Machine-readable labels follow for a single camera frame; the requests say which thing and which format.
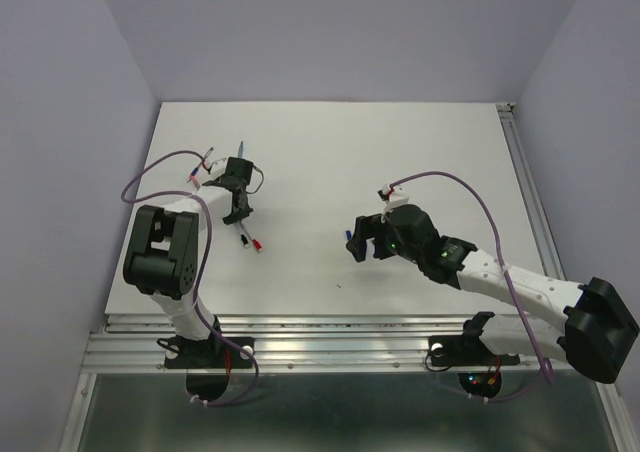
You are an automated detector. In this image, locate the blue gel pen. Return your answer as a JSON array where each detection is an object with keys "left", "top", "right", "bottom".
[{"left": 187, "top": 147, "right": 214, "bottom": 183}]

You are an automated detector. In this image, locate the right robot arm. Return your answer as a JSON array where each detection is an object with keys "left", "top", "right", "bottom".
[{"left": 346, "top": 204, "right": 639, "bottom": 384}]

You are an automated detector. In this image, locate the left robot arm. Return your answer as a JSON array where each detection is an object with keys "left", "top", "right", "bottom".
[{"left": 123, "top": 155, "right": 264, "bottom": 369}]

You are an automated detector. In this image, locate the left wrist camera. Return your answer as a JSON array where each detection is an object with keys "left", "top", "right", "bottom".
[{"left": 209, "top": 158, "right": 228, "bottom": 176}]

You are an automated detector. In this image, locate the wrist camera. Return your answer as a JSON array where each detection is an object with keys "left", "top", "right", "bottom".
[
  {"left": 378, "top": 184, "right": 409, "bottom": 214},
  {"left": 209, "top": 158, "right": 228, "bottom": 176}
]

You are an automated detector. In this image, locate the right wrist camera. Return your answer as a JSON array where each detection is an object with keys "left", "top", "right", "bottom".
[{"left": 378, "top": 184, "right": 409, "bottom": 214}]

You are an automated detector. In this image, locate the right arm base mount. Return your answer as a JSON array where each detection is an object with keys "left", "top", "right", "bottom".
[{"left": 424, "top": 312, "right": 520, "bottom": 371}]

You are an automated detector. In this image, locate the right side aluminium rail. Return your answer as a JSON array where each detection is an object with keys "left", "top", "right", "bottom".
[{"left": 496, "top": 103, "right": 566, "bottom": 279}]

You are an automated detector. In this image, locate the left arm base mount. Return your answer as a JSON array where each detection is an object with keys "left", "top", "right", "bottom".
[{"left": 156, "top": 334, "right": 254, "bottom": 370}]

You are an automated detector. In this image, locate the aluminium rail frame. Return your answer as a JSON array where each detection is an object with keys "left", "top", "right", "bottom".
[{"left": 61, "top": 314, "right": 638, "bottom": 451}]

